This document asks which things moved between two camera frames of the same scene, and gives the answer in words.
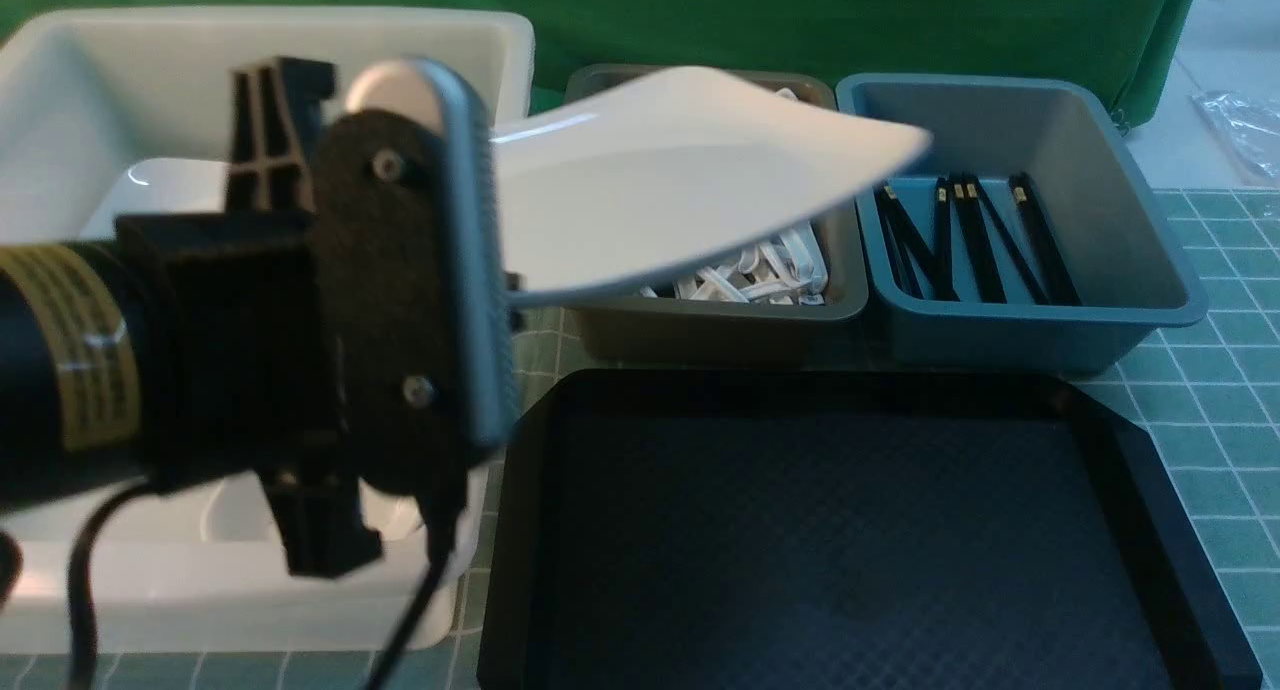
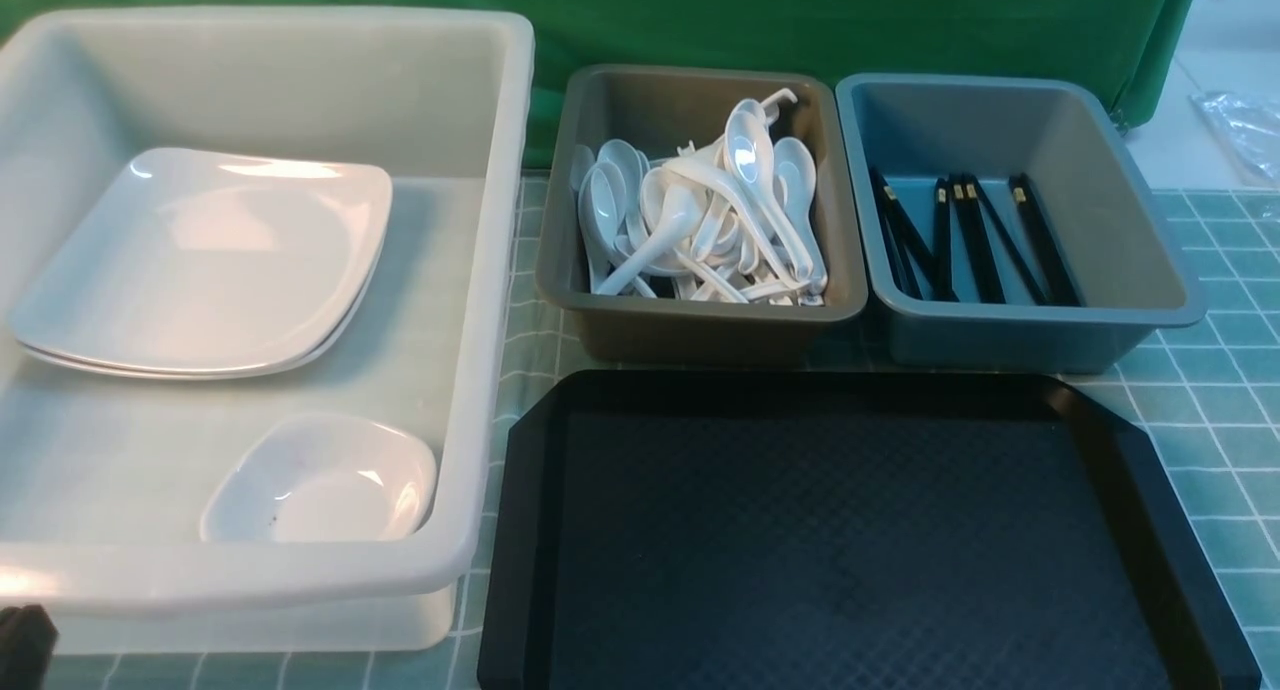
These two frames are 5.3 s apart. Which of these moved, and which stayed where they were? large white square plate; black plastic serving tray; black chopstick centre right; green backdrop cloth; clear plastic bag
Moved: large white square plate
Stayed: black plastic serving tray; black chopstick centre right; clear plastic bag; green backdrop cloth
